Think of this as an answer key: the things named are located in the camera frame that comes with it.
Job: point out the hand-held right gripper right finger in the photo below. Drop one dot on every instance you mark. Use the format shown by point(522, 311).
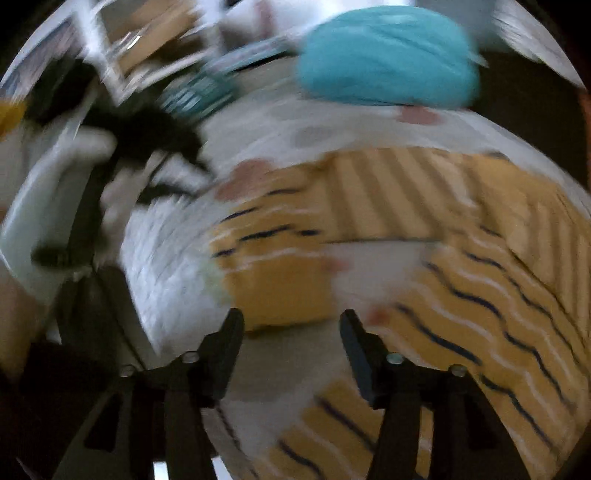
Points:
point(355, 350)

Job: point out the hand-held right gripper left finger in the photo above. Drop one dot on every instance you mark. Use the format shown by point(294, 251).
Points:
point(229, 341)

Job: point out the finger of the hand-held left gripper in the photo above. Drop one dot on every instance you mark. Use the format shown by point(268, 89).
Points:
point(147, 134)

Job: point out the yellow striped cloth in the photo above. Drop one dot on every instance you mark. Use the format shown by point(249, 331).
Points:
point(466, 207)

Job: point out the person's left forearm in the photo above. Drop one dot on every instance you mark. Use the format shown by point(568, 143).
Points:
point(11, 323)

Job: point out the teal patterned box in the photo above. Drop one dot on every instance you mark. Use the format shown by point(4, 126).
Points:
point(196, 94)

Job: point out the patchwork quilt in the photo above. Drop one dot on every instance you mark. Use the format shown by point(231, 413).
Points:
point(277, 134)

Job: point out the teal pillow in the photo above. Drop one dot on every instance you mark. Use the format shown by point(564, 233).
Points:
point(388, 60)

